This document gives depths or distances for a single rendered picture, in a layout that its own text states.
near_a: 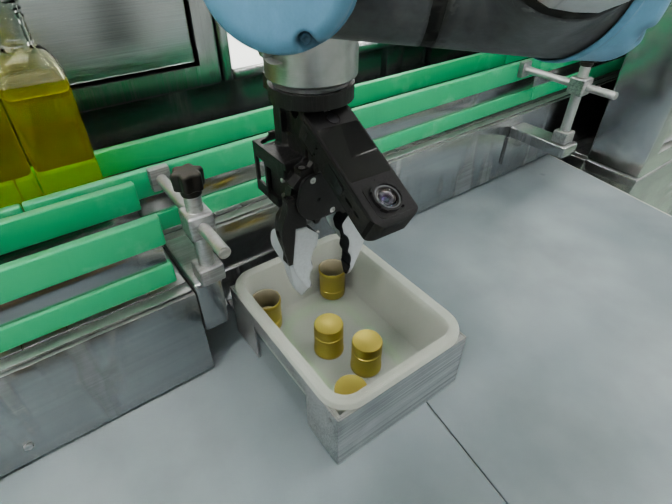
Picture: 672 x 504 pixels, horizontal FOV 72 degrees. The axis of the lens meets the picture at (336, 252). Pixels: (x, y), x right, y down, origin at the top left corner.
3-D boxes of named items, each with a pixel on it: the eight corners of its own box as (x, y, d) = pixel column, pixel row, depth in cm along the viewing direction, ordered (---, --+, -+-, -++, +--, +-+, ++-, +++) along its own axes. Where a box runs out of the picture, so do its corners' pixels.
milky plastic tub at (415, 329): (343, 275, 68) (343, 227, 62) (458, 378, 54) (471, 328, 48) (235, 327, 60) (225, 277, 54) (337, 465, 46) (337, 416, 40)
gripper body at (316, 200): (319, 173, 50) (316, 57, 42) (368, 209, 44) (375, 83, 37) (255, 195, 46) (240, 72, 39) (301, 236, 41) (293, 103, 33)
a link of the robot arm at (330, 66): (379, 24, 34) (284, 42, 30) (376, 87, 37) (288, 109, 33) (322, 7, 39) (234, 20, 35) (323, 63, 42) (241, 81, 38)
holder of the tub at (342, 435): (321, 259, 71) (320, 218, 66) (455, 380, 54) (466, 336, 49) (219, 306, 63) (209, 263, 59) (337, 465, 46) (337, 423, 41)
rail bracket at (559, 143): (508, 153, 92) (539, 31, 77) (586, 189, 81) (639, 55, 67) (492, 160, 89) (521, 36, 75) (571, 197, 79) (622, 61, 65)
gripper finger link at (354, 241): (342, 237, 55) (327, 176, 48) (373, 264, 51) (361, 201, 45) (321, 251, 54) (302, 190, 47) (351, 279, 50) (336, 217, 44)
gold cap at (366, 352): (387, 368, 53) (390, 343, 50) (363, 383, 51) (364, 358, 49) (367, 348, 55) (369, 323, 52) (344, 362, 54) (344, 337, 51)
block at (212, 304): (202, 274, 59) (191, 230, 54) (235, 319, 53) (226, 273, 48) (175, 286, 57) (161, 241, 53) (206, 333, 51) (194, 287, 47)
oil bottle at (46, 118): (112, 218, 57) (44, 32, 44) (126, 240, 54) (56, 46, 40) (63, 234, 55) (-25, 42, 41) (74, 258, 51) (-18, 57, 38)
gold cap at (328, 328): (349, 351, 55) (350, 326, 52) (325, 365, 53) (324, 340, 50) (332, 332, 57) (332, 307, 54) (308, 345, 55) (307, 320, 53)
